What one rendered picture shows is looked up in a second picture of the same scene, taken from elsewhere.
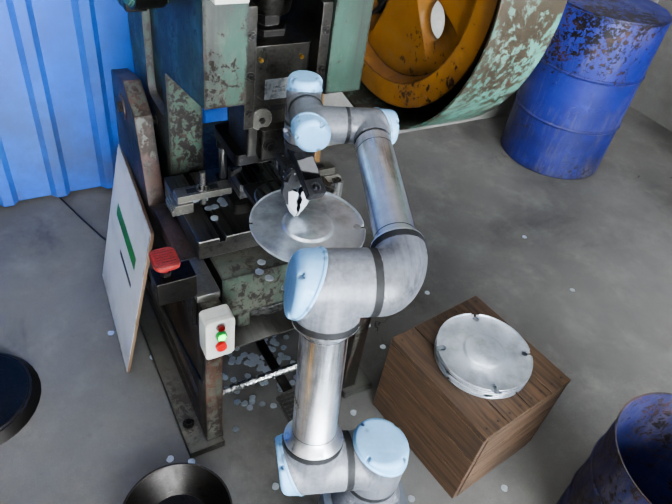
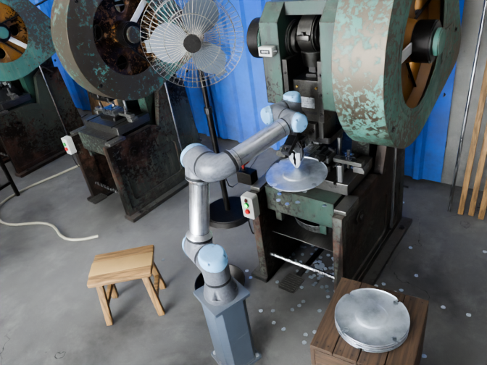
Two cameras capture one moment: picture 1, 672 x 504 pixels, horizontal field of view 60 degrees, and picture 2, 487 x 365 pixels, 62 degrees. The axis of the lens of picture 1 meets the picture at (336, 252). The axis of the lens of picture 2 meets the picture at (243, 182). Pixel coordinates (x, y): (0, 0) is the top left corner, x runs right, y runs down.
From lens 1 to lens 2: 1.55 m
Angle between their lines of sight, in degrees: 61
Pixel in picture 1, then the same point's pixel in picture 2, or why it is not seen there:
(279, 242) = (275, 173)
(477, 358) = (359, 313)
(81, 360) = not seen: hidden behind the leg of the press
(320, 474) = (188, 246)
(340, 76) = (330, 101)
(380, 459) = (201, 256)
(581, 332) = not seen: outside the picture
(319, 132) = (265, 114)
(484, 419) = (323, 339)
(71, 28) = not seen: hidden behind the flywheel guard
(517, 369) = (374, 338)
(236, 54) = (277, 80)
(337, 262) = (194, 148)
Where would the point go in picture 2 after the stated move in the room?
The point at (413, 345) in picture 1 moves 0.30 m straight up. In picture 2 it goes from (346, 287) to (346, 236)
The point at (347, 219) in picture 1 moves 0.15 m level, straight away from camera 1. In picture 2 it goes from (315, 179) to (345, 171)
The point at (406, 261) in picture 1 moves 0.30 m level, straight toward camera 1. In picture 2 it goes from (209, 158) to (129, 174)
